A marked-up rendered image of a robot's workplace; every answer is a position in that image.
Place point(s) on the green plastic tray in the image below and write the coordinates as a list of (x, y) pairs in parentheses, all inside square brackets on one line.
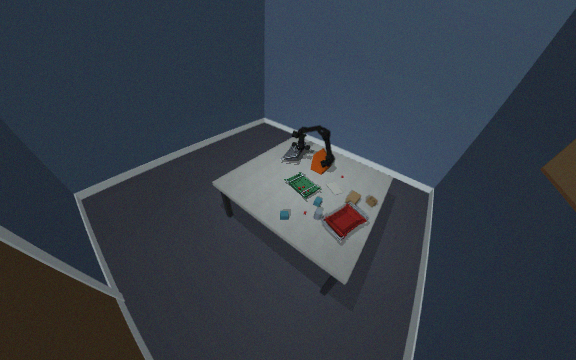
[(302, 181)]

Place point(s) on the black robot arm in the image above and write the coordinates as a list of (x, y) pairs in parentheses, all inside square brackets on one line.
[(326, 134)]

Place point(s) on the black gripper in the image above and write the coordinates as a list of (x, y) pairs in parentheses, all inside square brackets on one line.
[(307, 147)]

